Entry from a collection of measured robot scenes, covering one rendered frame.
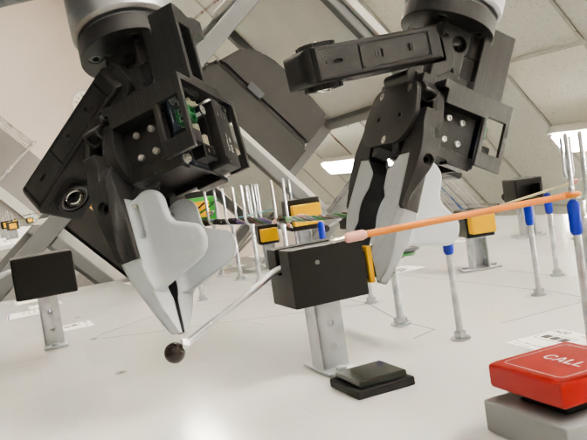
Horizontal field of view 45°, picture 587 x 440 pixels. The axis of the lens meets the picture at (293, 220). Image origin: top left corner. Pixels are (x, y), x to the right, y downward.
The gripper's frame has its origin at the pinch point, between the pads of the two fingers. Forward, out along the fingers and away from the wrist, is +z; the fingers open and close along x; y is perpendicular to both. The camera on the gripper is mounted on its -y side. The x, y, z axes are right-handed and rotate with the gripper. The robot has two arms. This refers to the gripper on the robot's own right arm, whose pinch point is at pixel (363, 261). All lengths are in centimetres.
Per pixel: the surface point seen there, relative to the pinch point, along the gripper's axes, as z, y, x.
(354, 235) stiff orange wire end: 0.0, -7.8, -13.0
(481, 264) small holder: -5.9, 28.5, 24.5
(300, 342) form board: 7.3, 1.0, 9.6
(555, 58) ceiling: -150, 205, 238
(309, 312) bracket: 4.5, -3.2, 0.0
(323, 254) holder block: 0.5, -4.2, -2.1
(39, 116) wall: -116, -20, 743
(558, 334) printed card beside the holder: 1.7, 13.0, -6.5
